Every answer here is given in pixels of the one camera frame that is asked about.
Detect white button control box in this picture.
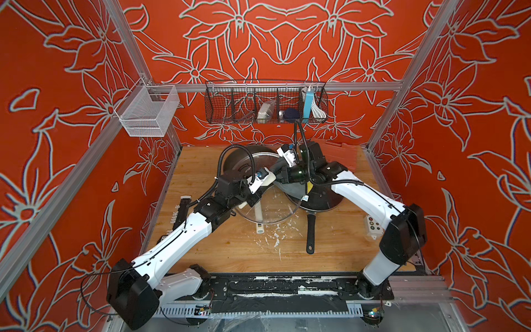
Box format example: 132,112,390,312
364,215,384,241

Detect light blue box in basket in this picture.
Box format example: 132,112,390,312
302,89,315,123

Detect brown pan with cream handle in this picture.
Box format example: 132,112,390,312
219,144,279,235

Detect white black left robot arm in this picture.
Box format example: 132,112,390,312
106,171,264,331

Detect glass lid with cream handle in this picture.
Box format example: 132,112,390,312
235,145,306,225

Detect white wire mesh basket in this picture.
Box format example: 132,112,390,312
115,86,180,138

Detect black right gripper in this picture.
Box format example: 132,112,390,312
268,166,315,185

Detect silver packet in basket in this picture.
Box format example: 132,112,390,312
257,100,276,124

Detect black lidded frying pan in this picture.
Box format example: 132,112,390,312
287,186,344,255

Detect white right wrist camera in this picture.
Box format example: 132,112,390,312
277,144,300,167

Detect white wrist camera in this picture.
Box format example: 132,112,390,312
277,144,300,167
248,167,269,194

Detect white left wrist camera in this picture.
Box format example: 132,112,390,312
248,167,269,194

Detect dark blue round object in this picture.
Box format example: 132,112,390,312
282,108,301,123

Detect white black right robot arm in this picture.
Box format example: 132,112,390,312
274,141,427,291

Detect white cables in basket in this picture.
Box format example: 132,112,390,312
310,99,329,122

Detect grey cleaning cloth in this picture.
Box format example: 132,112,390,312
274,181,313,201

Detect black wire wall basket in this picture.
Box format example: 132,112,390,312
205,80,329,125

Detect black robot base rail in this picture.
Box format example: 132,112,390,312
172,272,394,314

